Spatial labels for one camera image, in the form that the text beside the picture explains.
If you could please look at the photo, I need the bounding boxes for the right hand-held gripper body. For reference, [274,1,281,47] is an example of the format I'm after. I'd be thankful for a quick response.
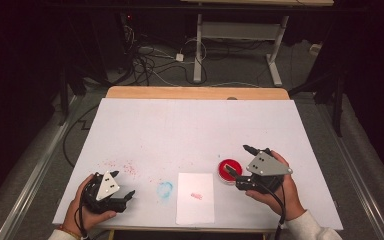
[235,148,294,194]

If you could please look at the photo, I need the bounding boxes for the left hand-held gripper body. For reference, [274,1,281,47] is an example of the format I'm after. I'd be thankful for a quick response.
[81,170,128,214]

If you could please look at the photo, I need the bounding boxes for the round red ink pad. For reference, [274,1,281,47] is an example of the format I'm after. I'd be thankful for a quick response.
[217,158,244,184]

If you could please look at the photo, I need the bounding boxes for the white paper sheet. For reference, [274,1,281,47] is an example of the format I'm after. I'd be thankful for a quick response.
[175,172,216,226]

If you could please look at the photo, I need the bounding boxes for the person's right hand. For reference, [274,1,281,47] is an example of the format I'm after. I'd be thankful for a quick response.
[244,149,306,222]

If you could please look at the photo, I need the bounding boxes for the person's left hand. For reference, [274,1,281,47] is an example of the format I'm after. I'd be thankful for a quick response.
[62,173,118,238]

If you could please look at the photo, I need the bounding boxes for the large white board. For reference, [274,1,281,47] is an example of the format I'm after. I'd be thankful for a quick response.
[52,97,344,232]

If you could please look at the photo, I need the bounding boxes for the wooden table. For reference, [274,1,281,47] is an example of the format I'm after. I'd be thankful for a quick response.
[105,85,292,240]

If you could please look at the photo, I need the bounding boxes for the black stand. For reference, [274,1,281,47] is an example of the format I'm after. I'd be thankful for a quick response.
[288,74,345,138]

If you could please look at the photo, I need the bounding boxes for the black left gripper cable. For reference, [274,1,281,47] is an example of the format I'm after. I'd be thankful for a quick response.
[74,184,93,240]

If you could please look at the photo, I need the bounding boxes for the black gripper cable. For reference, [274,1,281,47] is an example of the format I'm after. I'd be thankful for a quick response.
[74,184,93,240]
[256,179,288,240]

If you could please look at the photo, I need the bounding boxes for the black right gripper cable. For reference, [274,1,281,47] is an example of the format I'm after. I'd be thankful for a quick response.
[256,179,288,240]

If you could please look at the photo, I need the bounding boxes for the black floor cable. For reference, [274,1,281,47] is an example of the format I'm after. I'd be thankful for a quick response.
[62,104,100,168]

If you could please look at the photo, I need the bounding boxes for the orange bracelet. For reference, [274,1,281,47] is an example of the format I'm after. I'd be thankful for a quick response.
[57,224,83,240]

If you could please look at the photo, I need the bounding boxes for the metal floor rail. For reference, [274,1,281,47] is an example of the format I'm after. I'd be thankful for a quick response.
[315,103,384,240]
[0,95,83,240]

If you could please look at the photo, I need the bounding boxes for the tangle of floor cables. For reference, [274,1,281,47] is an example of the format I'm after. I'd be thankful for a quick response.
[121,24,209,87]

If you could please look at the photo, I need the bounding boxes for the white desk frame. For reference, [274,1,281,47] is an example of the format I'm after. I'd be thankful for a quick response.
[179,0,335,88]

